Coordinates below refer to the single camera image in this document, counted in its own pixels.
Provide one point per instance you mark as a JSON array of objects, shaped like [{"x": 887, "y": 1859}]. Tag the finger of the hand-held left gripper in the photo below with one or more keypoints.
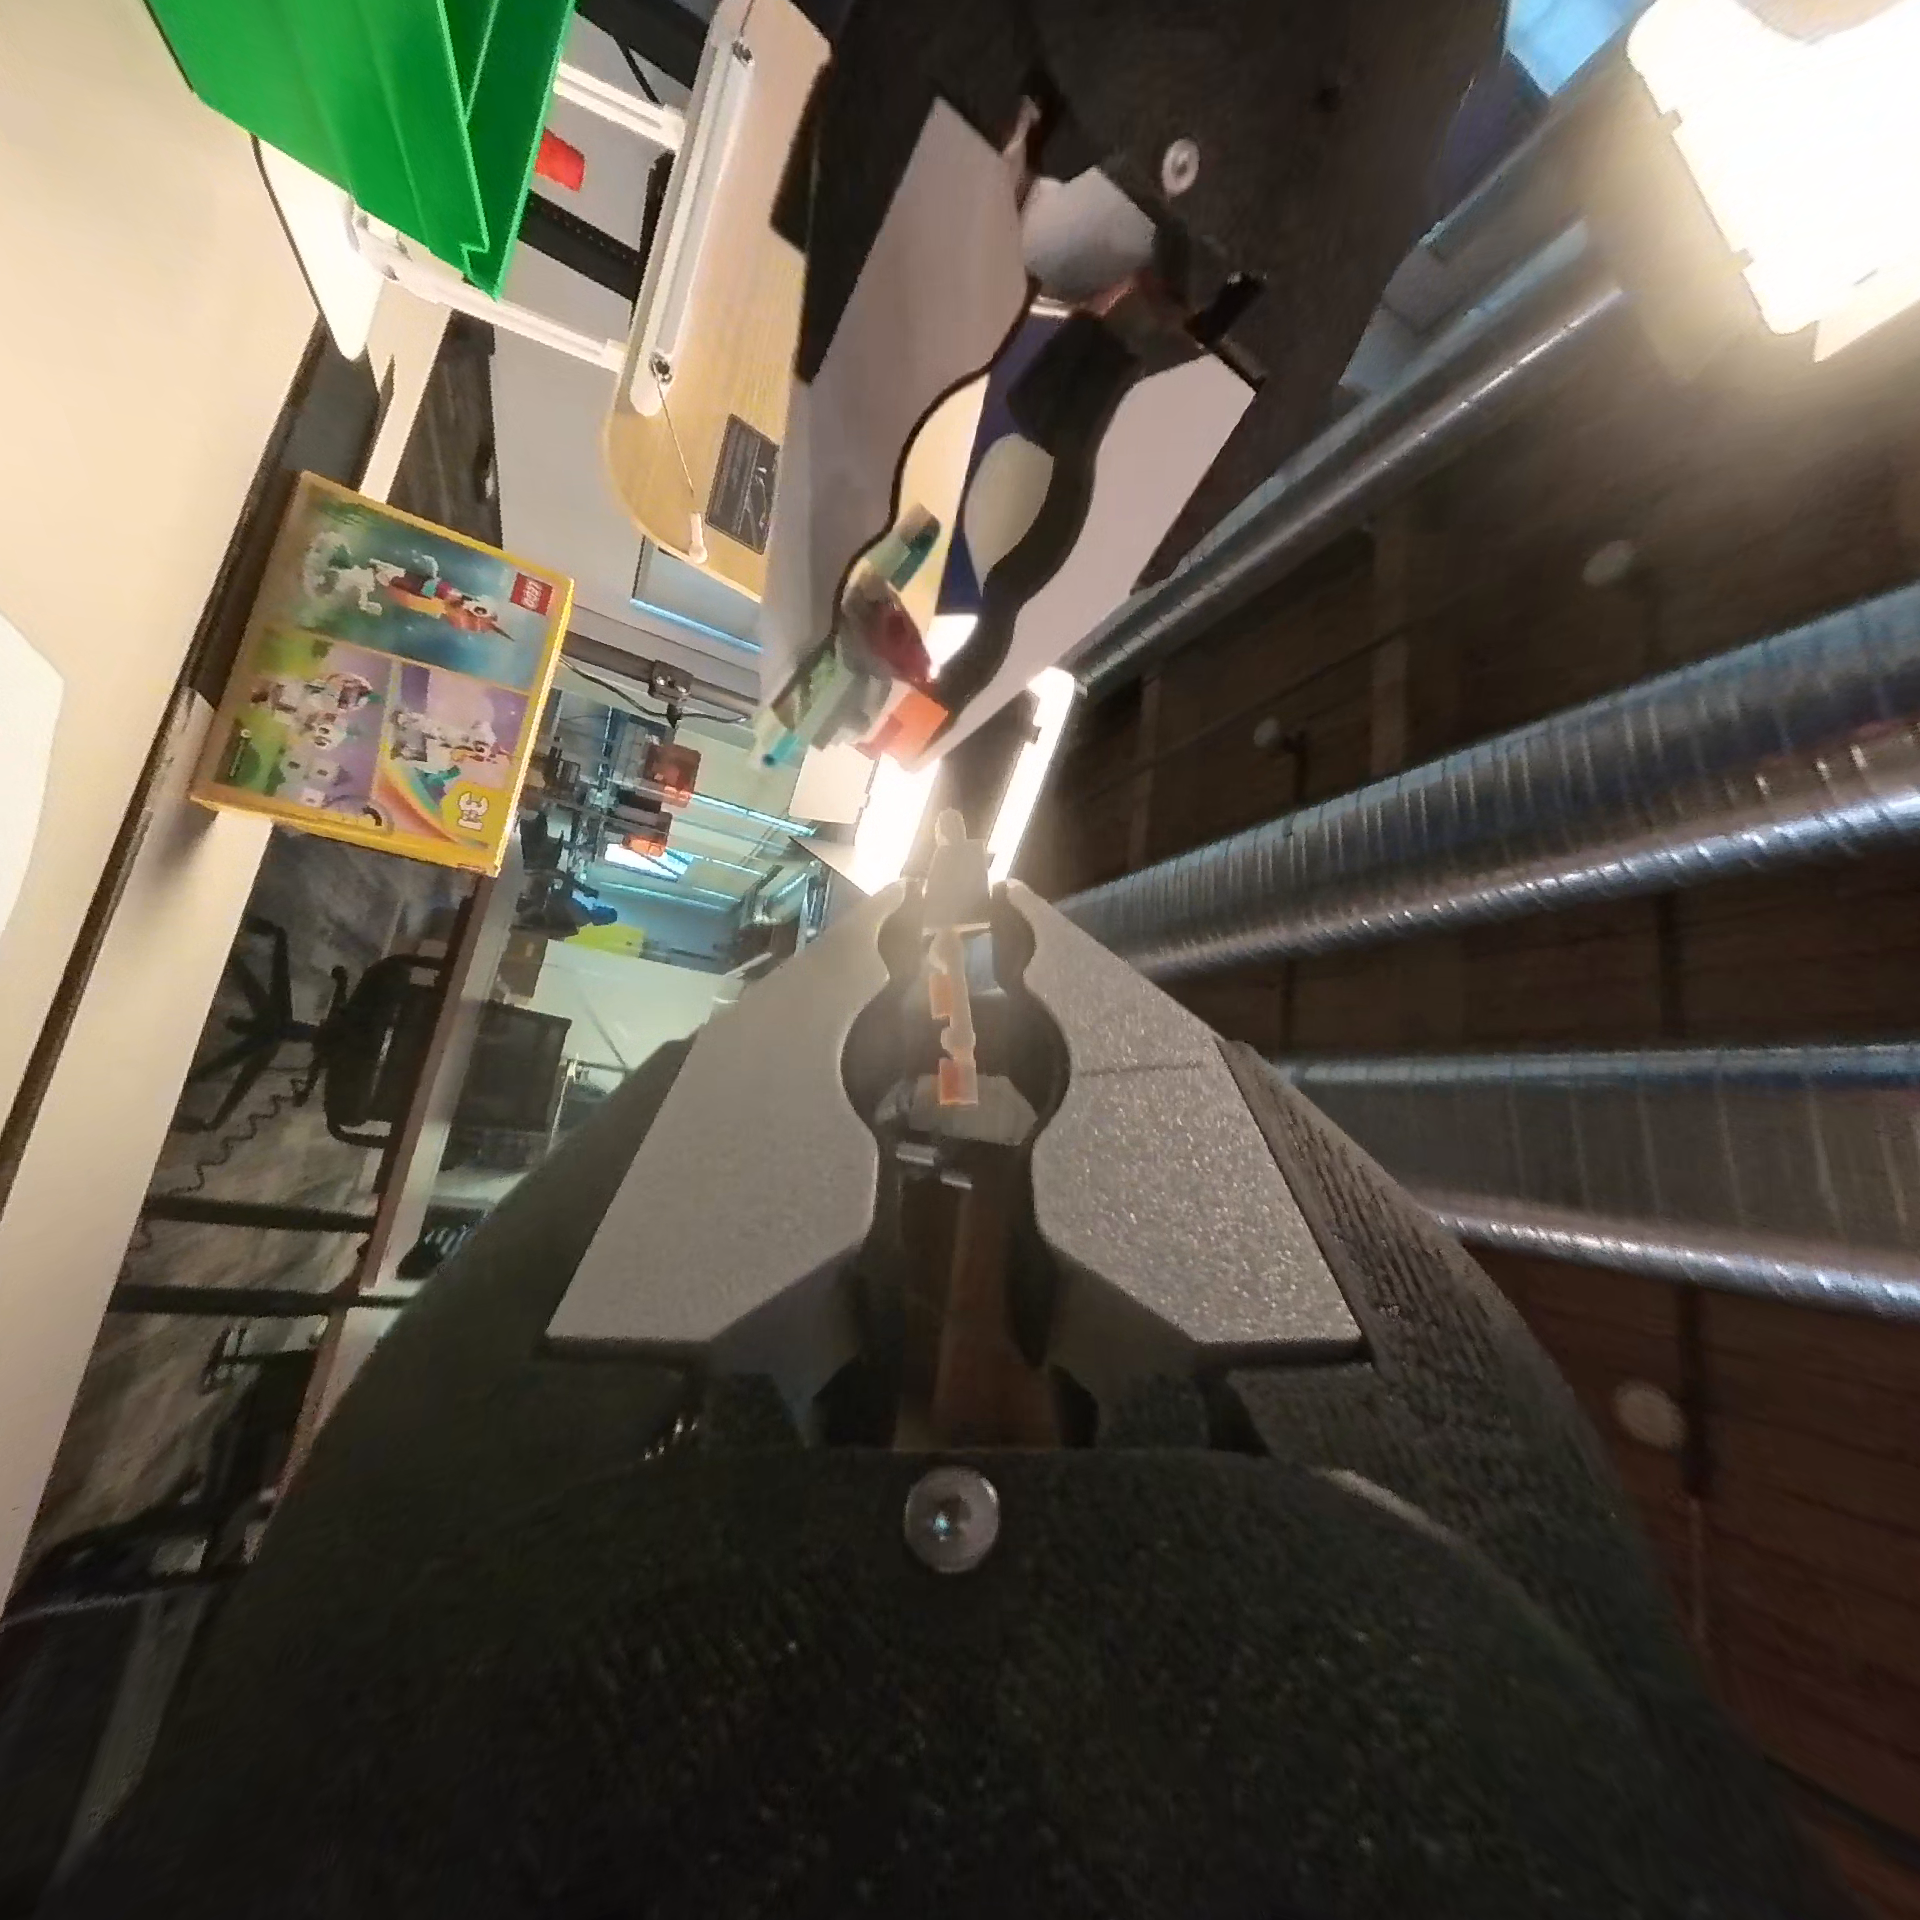
[
  {"x": 914, "y": 302},
  {"x": 1155, "y": 452}
]

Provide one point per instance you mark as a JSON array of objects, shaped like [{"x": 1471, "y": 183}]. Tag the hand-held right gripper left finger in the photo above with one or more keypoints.
[{"x": 721, "y": 1170}]

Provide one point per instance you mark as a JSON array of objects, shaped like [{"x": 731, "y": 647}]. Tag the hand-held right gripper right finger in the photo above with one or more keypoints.
[{"x": 1185, "y": 1186}]

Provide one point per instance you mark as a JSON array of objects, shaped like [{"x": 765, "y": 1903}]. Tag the cream orange lego piece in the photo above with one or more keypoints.
[{"x": 952, "y": 992}]

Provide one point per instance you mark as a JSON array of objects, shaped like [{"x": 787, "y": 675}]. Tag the colourful lego build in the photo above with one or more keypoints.
[{"x": 862, "y": 659}]

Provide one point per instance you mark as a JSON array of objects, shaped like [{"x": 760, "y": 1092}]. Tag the yellow lego box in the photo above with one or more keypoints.
[{"x": 382, "y": 675}]

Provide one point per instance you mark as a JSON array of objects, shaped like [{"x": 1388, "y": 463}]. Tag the wooden board with label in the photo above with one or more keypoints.
[{"x": 705, "y": 373}]

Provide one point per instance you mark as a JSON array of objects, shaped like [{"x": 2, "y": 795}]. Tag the black office chair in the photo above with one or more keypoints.
[{"x": 336, "y": 1037}]

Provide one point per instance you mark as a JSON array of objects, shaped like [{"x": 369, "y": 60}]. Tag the rectangular ceiling light panel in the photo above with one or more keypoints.
[{"x": 1783, "y": 164}]

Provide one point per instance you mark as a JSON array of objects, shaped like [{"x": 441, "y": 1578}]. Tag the green plastic bin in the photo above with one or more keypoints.
[{"x": 375, "y": 119}]

